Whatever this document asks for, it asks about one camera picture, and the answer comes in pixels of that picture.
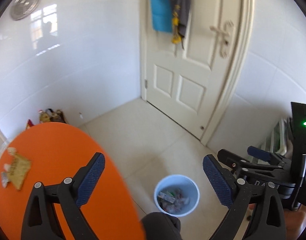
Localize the yellow wrapper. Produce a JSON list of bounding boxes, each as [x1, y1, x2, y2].
[[7, 154, 32, 191]]

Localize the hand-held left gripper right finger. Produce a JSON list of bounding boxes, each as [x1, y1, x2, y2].
[[202, 154, 287, 240]]

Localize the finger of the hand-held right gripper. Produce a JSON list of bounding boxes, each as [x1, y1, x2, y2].
[[217, 149, 251, 174], [247, 146, 284, 166]]

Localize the cream panel door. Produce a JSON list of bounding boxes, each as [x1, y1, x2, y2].
[[139, 0, 256, 147]]

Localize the white metal rack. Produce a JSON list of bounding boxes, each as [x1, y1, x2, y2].
[[259, 117, 293, 161]]

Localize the white plastic trash bin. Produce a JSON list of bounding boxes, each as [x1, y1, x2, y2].
[[153, 174, 200, 218]]

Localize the white plastic bag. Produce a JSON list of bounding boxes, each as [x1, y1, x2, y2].
[[168, 189, 191, 212]]

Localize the green white wrapper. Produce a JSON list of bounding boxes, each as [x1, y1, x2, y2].
[[158, 191, 176, 205]]

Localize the blue hanging towel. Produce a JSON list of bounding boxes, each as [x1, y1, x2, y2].
[[151, 0, 174, 33]]

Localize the person's dark trouser leg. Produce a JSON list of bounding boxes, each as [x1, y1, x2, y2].
[[140, 212, 181, 240]]

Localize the person's right hand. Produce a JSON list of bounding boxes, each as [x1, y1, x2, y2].
[[284, 207, 306, 234]]

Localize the round grey wall vent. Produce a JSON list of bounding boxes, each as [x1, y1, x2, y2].
[[10, 0, 41, 21]]

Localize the yellow tassel ornament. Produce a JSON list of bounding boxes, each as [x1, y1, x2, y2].
[[170, 4, 184, 51]]

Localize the red gold floor packages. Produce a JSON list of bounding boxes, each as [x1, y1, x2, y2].
[[27, 108, 69, 130]]

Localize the grey hanging cloth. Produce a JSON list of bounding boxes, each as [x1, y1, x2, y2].
[[167, 0, 192, 38]]

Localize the cream door handle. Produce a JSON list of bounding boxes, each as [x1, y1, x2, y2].
[[209, 21, 235, 58]]

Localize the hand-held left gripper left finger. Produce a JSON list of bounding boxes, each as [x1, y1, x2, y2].
[[21, 152, 106, 240]]

